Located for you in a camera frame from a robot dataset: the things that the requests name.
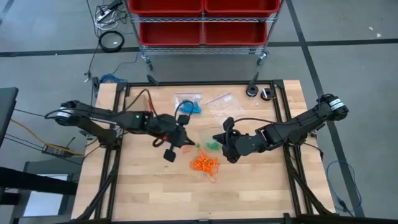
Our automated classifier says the white power strip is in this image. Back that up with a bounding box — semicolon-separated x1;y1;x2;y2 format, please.
94;0;128;30

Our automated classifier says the black aluminium table frame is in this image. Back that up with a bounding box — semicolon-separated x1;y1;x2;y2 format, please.
90;79;315;224

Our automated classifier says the small brown cardboard box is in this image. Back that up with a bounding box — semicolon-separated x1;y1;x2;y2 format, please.
124;94;149;112

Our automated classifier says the black power adapter box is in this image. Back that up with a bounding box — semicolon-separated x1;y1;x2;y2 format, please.
41;144;68;157

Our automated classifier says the coiled blue cable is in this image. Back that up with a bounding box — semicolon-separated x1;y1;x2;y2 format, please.
99;73;121;83

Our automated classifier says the chrome wire shelving rack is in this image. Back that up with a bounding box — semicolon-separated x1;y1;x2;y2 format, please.
126;0;285;71

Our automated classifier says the red plastic bin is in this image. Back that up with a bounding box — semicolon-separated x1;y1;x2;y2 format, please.
139;21;203;47
204;0;282;17
203;21;268;47
128;0;205;17

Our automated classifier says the blue rubber band pile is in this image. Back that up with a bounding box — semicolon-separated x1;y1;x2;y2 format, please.
179;99;203;114

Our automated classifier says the orange floor cable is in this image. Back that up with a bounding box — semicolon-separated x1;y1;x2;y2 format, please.
10;118;85;156

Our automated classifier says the black cable conduit bundle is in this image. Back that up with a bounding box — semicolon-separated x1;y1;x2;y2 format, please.
284;144;335;216
74;146;122;221

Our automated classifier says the black bench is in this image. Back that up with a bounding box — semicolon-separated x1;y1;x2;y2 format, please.
0;166;79;206

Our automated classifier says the black usb hub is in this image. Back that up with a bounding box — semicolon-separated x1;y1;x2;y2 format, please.
91;76;101;96

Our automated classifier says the grey wire spool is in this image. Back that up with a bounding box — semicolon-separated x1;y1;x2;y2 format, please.
245;83;260;98

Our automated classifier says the green rubber band bunch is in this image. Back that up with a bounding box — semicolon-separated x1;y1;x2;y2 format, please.
205;140;222;152

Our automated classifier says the thin blue floor cable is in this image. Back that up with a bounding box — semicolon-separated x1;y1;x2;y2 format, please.
325;160;364;217

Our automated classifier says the orange rubber band pile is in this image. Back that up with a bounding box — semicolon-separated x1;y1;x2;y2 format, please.
182;145;221;184

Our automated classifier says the black monitor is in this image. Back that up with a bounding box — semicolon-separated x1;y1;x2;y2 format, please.
0;86;19;147

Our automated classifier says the yellow wire spool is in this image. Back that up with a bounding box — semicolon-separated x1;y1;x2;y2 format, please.
260;87;277;101

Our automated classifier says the black frame bracket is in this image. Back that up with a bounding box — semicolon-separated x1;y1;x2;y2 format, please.
249;71;261;86
146;73;160;86

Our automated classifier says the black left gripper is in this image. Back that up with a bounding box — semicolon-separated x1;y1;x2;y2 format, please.
146;113;196;163

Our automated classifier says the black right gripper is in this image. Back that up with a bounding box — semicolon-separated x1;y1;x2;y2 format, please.
212;116;259;164

